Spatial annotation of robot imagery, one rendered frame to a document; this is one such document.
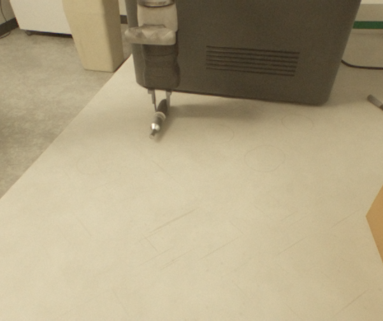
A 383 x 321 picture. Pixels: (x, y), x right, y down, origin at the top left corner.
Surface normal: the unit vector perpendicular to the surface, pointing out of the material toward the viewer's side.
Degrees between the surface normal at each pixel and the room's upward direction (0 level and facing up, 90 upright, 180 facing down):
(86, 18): 93
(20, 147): 0
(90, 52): 93
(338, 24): 90
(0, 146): 0
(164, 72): 87
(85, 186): 0
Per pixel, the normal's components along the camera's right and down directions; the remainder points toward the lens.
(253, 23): -0.22, 0.65
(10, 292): -0.01, -0.75
